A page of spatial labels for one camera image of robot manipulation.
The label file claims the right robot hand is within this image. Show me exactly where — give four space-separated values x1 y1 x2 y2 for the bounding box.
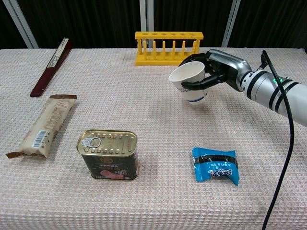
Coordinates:
178 49 252 92

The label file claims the white paper cup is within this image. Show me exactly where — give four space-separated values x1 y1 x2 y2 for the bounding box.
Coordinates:
168 61 209 105

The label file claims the yellow test tube rack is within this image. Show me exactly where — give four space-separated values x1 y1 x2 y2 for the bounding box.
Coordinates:
134 31 205 66

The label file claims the blue snack packet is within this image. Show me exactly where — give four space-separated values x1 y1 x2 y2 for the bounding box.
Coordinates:
192 147 240 186

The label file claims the luncheon meat tin can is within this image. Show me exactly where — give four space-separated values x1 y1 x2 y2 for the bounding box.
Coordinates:
76 129 140 182

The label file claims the black curtain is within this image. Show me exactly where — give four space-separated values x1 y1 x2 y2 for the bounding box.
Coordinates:
0 0 307 49

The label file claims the woven beige tablecloth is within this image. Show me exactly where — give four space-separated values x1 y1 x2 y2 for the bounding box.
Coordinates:
0 47 307 230

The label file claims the dark red flat box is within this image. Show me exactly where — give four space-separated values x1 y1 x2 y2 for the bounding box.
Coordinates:
30 37 72 98

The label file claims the beige snack bar wrapper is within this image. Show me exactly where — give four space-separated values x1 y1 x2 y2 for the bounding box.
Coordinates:
6 94 78 159

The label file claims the grey metal post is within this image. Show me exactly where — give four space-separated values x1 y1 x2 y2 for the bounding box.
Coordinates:
221 0 241 48
140 0 154 47
3 0 39 49

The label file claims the black cable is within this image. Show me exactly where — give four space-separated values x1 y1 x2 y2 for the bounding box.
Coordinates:
261 50 295 230

